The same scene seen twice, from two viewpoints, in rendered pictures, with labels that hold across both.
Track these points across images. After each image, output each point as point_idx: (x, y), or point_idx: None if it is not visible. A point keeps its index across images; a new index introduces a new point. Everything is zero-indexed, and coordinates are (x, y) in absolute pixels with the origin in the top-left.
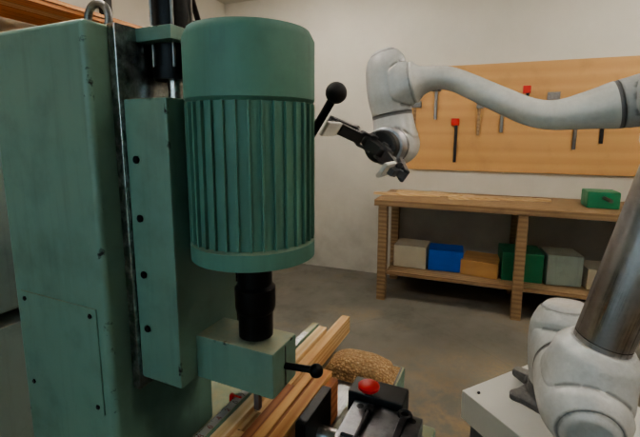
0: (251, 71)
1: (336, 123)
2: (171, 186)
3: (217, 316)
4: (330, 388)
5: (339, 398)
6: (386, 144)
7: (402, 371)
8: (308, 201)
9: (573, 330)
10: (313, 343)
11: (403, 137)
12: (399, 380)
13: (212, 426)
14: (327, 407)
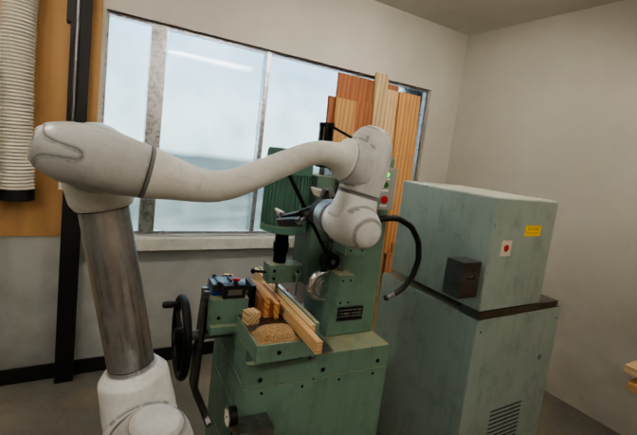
0: None
1: (315, 189)
2: None
3: (300, 261)
4: (252, 286)
5: (266, 322)
6: (307, 207)
7: (255, 343)
8: (264, 208)
9: (154, 359)
10: (301, 317)
11: (317, 208)
12: (252, 339)
13: (278, 284)
14: (250, 290)
